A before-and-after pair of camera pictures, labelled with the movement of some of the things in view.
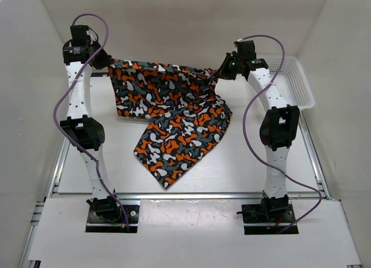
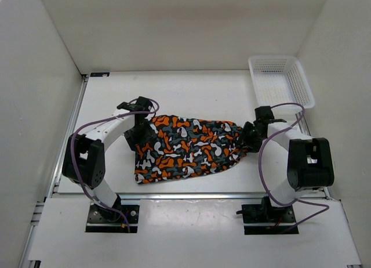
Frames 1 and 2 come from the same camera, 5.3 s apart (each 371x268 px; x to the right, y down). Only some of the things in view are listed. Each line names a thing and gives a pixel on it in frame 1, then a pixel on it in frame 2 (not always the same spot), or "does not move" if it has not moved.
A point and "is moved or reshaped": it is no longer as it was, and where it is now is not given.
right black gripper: (224, 71) to (253, 147)
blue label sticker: (99, 75) does not move
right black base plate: (257, 220) does not move
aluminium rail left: (57, 179) does not move
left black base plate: (118, 224) does not move
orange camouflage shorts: (186, 119) is moved or reshaped
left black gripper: (103, 62) to (149, 135)
